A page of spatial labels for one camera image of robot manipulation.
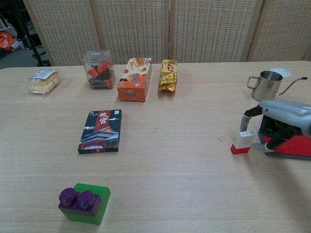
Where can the black palace print card box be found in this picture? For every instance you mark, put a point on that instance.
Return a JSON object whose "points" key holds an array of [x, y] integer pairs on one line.
{"points": [[100, 133]]}

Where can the purple studded toy block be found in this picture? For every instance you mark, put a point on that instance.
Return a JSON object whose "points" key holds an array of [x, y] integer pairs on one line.
{"points": [[80, 201]]}

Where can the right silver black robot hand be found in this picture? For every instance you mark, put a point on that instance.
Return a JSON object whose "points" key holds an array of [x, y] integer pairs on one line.
{"points": [[286, 114]]}

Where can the wrapped yellow cake packet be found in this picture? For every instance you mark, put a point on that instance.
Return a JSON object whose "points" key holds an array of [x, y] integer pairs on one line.
{"points": [[43, 82]]}

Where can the orange biscuit box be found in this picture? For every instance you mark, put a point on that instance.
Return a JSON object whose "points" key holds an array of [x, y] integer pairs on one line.
{"points": [[133, 85]]}

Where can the black tripod stand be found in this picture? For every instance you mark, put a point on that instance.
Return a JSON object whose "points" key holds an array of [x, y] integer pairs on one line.
{"points": [[36, 54]]}

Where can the steel long-spout pitcher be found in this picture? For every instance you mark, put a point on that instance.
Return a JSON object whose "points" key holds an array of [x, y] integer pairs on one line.
{"points": [[266, 87]]}

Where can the clear box orange black pieces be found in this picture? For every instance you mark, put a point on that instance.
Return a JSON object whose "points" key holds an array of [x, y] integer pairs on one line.
{"points": [[99, 72]]}

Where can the white round table grommet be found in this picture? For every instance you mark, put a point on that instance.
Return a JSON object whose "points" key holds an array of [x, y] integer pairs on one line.
{"points": [[283, 71]]}

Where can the orange bag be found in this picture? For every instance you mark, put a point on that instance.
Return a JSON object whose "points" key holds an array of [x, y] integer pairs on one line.
{"points": [[5, 41]]}

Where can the small red white stamp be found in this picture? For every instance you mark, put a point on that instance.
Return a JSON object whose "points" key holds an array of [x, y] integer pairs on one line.
{"points": [[243, 143]]}

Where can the wooden woven folding screen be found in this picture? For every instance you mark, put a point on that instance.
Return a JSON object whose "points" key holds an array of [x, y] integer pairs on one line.
{"points": [[136, 29]]}

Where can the gold foil snack packet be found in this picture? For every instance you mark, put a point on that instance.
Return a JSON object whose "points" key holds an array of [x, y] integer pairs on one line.
{"points": [[168, 77]]}

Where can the red ink pad clear lid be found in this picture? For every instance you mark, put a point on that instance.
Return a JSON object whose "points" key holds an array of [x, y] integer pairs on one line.
{"points": [[296, 145]]}

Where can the green toy block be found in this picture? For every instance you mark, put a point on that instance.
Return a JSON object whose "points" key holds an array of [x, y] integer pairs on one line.
{"points": [[102, 208]]}

